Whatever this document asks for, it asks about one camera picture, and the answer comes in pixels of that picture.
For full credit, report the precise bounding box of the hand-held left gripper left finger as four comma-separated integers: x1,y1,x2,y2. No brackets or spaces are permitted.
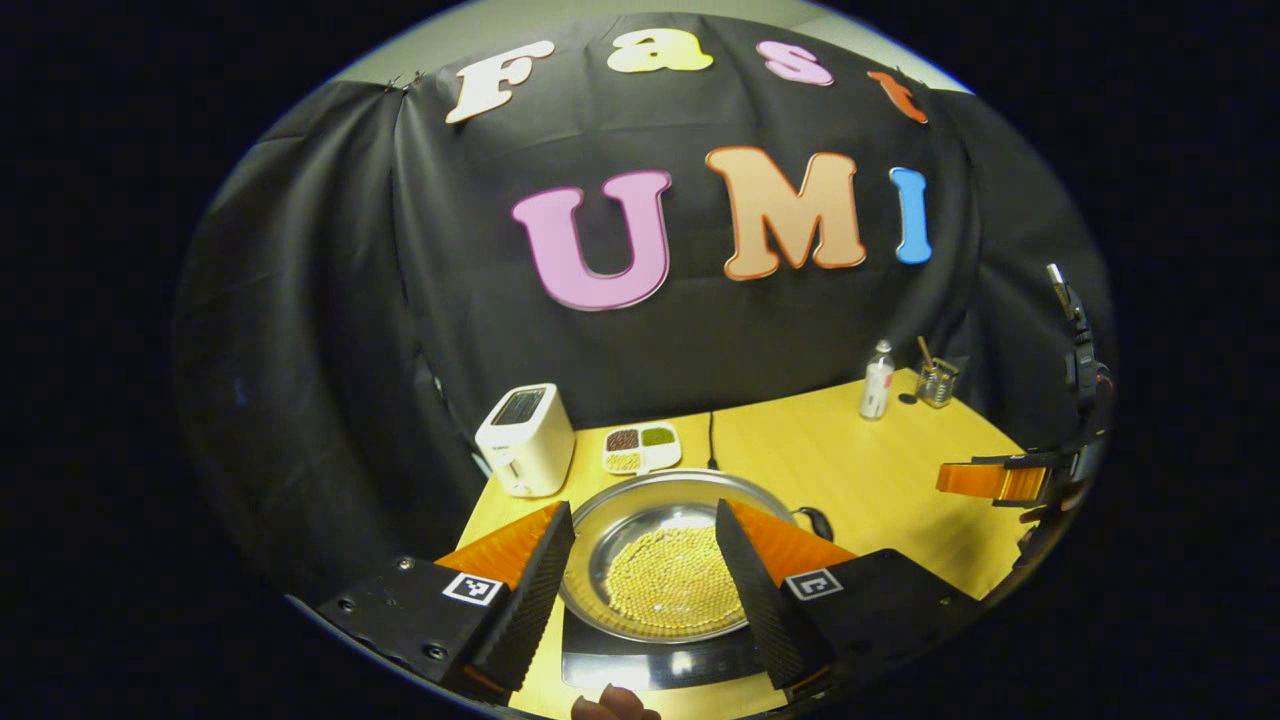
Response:
315,500,576,703

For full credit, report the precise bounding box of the stainless steel pot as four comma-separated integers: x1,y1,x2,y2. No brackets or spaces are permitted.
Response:
558,468,836,644

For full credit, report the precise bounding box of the black backdrop cloth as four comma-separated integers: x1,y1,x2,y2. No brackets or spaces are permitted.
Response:
175,15,1116,601

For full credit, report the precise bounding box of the white toaster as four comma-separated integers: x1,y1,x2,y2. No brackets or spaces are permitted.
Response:
474,383,577,499

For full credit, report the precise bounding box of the black induction cooktop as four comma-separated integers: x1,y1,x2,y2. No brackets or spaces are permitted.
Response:
560,608,791,693

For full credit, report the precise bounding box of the pile of soybeans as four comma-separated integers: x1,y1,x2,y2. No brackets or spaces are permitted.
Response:
603,527,746,633

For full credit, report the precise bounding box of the white divided bean plate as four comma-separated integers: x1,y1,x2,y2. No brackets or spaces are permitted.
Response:
601,424,683,476

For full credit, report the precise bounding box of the wire mesh utensil holder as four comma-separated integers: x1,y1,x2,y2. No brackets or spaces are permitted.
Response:
915,336,961,410

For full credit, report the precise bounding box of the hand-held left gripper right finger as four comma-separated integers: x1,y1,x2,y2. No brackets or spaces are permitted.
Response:
715,498,986,703

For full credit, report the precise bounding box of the clear bottle with pink label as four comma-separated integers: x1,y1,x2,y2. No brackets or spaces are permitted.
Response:
860,340,896,422

